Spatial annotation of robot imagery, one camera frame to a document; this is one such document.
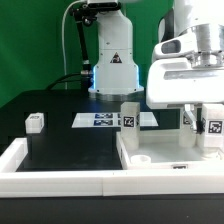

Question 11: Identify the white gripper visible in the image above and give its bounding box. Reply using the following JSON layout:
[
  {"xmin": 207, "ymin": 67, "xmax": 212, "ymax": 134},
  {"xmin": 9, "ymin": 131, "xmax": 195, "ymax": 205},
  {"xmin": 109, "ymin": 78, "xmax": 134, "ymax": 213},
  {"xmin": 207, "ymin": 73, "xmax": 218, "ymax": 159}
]
[{"xmin": 146, "ymin": 33, "xmax": 224, "ymax": 133}]

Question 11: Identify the white square tabletop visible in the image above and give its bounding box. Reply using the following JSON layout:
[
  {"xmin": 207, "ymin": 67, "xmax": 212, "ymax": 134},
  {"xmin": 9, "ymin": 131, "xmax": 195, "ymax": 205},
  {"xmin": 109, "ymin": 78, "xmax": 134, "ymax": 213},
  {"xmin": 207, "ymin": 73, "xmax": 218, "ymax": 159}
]
[{"xmin": 116, "ymin": 130, "xmax": 224, "ymax": 170}]

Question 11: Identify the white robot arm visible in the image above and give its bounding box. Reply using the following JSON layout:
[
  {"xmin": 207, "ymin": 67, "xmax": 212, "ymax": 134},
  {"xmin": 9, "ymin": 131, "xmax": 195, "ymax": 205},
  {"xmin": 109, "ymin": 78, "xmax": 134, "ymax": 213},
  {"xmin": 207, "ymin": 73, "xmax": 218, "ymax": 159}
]
[{"xmin": 87, "ymin": 0, "xmax": 224, "ymax": 129}]

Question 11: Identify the white marker plate with tags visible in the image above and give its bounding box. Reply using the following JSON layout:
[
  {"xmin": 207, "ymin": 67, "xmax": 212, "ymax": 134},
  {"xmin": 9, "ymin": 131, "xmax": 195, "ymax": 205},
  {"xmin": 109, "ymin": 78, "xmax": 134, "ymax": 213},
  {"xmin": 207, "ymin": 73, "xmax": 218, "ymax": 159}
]
[{"xmin": 72, "ymin": 112, "xmax": 158, "ymax": 128}]

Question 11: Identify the white U-shaped fence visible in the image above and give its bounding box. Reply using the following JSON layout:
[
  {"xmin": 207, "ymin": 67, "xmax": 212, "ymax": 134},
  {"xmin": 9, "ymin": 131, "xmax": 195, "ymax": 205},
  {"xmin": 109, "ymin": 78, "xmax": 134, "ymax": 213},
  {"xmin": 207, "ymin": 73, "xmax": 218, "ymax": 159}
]
[{"xmin": 0, "ymin": 138, "xmax": 224, "ymax": 198}]

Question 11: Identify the black cable bundle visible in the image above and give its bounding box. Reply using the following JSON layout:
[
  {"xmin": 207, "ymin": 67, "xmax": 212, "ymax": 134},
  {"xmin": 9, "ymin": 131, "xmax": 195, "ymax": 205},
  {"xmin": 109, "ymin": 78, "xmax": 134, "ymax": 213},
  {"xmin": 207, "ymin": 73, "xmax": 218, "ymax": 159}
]
[{"xmin": 45, "ymin": 71, "xmax": 93, "ymax": 91}]

